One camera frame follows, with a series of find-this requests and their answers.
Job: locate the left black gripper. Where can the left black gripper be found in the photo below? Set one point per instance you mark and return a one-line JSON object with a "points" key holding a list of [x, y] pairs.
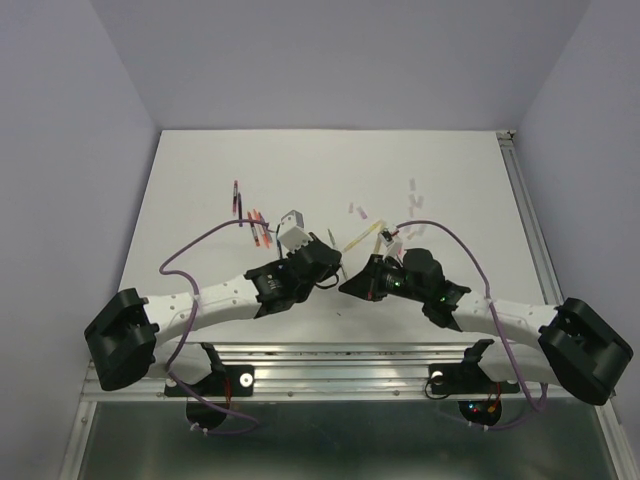
{"points": [[333, 267]]}

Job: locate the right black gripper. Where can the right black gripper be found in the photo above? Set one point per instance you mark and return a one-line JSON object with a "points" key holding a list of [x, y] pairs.
{"points": [[363, 284]]}

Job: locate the yellow pen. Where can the yellow pen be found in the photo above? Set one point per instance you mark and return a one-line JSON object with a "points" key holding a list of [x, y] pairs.
{"points": [[377, 245], [371, 229]]}

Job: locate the red pen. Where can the red pen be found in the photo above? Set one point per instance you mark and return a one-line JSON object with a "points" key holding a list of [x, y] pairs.
{"points": [[254, 230]]}

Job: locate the purple pen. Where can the purple pen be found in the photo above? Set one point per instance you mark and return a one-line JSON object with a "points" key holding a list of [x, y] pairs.
{"points": [[240, 210]]}

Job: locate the magenta pen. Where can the magenta pen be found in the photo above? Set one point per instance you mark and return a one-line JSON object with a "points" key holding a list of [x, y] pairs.
{"points": [[235, 197]]}

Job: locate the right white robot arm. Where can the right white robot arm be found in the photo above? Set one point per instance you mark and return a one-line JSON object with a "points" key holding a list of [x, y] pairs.
{"points": [[569, 345]]}

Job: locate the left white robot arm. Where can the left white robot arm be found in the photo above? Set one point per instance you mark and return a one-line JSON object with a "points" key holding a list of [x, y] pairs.
{"points": [[126, 336]]}

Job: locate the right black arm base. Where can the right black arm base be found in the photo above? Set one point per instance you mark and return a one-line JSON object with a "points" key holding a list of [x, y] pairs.
{"points": [[481, 397]]}

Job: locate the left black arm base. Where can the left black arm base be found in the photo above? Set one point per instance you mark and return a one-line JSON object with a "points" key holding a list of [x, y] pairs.
{"points": [[209, 401]]}

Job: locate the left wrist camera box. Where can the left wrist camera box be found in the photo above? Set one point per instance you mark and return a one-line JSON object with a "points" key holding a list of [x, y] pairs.
{"points": [[291, 232]]}

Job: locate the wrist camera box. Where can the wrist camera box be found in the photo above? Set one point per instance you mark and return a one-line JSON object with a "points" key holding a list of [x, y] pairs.
{"points": [[391, 243], [291, 232]]}

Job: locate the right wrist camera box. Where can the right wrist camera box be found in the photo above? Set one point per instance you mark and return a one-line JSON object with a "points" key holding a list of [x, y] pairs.
{"points": [[391, 243]]}

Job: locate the aluminium front rail frame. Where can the aluminium front rail frame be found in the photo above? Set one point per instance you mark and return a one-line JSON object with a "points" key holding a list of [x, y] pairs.
{"points": [[319, 372]]}

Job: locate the aluminium right side rail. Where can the aluminium right side rail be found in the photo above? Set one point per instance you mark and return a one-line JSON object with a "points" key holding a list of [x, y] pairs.
{"points": [[542, 261]]}

